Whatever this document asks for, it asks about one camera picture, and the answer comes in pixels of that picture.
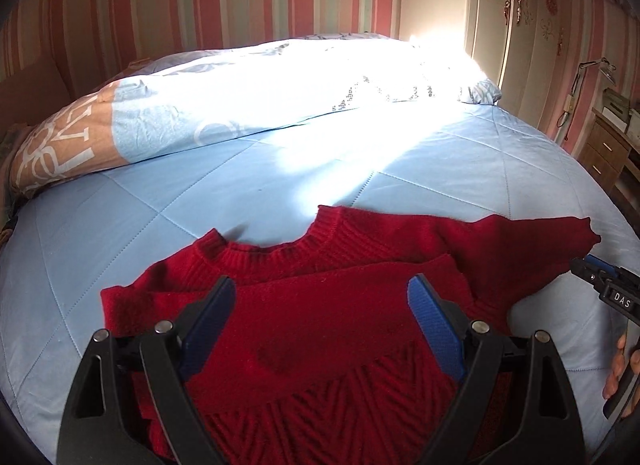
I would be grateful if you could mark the pink padded headboard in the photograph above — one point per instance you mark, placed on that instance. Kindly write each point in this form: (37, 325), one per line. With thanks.
(30, 90)

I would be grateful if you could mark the cream wardrobe with red ornaments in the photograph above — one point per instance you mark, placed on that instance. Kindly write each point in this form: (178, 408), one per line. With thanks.
(530, 55)

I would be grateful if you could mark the brown pillow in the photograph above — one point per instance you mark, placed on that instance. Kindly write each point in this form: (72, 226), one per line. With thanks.
(10, 150)

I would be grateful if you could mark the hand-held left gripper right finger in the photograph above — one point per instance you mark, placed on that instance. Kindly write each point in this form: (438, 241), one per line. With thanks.
(435, 317)

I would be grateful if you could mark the wooden desk with drawers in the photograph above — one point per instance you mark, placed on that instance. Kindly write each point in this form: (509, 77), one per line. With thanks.
(602, 150)

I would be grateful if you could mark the pale box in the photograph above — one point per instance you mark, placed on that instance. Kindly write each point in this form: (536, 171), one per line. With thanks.
(617, 105)

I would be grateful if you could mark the light blue quilted bed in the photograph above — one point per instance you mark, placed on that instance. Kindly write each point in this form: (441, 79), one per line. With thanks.
(200, 185)

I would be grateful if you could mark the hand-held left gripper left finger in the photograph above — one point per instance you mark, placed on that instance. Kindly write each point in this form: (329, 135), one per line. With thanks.
(220, 302)

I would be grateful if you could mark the desk lamp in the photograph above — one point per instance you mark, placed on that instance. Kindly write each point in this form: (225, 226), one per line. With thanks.
(607, 70)

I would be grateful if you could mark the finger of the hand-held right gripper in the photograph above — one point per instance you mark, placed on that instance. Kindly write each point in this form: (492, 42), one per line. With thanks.
(592, 267)

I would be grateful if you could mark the printed light blue duvet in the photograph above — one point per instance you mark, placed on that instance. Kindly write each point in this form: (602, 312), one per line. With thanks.
(225, 95)

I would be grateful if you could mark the red knitted sweater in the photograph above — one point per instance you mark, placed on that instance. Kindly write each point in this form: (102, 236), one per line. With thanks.
(325, 305)

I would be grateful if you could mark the person's right hand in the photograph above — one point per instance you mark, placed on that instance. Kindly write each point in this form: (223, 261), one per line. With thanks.
(614, 380)

